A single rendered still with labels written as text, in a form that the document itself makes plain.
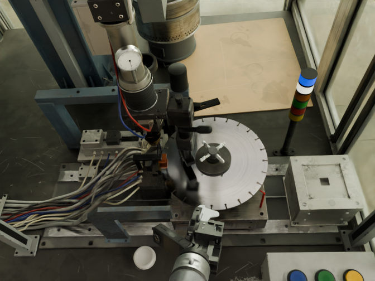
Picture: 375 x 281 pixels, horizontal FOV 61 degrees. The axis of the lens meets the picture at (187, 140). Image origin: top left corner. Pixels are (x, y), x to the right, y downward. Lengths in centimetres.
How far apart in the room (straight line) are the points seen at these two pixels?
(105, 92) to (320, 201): 75
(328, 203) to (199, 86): 75
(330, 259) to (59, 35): 114
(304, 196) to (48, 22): 103
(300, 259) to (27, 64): 153
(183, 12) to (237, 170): 71
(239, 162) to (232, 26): 94
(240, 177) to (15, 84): 122
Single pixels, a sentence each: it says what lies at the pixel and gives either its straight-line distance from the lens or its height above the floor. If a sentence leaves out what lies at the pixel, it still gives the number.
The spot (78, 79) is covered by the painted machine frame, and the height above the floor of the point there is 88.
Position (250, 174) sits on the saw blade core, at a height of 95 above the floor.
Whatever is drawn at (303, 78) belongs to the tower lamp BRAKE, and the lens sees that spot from 94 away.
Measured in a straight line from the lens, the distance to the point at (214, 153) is 94.
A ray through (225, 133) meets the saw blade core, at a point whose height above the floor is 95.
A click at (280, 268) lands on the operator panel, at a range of 94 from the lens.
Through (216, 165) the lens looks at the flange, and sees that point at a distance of 97.
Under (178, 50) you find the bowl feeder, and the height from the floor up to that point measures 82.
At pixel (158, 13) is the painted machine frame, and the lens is 99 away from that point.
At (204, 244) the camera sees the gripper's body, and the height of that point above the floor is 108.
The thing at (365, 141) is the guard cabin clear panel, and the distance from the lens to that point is 111.
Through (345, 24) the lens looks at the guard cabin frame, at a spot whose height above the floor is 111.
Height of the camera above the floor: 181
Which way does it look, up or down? 56 degrees down
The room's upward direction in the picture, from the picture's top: 9 degrees counter-clockwise
